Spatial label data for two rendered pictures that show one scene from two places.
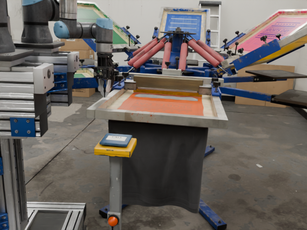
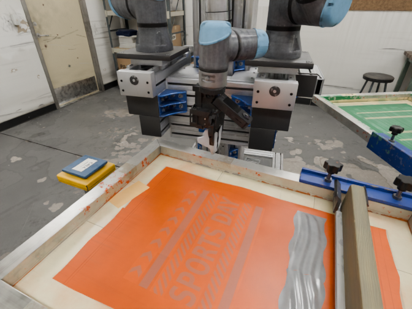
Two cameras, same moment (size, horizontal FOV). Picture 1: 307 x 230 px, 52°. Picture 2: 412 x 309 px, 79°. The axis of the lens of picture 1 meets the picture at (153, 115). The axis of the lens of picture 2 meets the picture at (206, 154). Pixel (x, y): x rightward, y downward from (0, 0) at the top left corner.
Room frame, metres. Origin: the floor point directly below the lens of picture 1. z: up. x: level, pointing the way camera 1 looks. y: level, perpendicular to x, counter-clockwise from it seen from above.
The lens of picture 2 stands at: (1.66, -0.40, 1.43)
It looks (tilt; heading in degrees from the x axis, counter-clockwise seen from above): 32 degrees down; 107
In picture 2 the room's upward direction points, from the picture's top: straight up
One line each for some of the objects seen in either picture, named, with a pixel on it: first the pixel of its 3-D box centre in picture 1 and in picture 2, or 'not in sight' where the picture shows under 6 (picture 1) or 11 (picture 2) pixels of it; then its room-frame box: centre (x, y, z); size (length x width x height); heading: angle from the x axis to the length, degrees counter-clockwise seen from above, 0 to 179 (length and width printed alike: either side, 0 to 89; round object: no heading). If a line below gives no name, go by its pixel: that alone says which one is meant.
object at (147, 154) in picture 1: (155, 167); not in sight; (1.34, -0.02, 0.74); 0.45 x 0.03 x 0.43; 83
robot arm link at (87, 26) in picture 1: (87, 30); (241, 43); (1.54, 0.33, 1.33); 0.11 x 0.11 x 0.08; 48
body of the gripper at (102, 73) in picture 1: (103, 66); (208, 106); (1.47, 0.24, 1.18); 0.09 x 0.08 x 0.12; 173
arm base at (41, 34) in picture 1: (36, 32); (281, 40); (1.63, 0.60, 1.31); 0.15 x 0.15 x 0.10
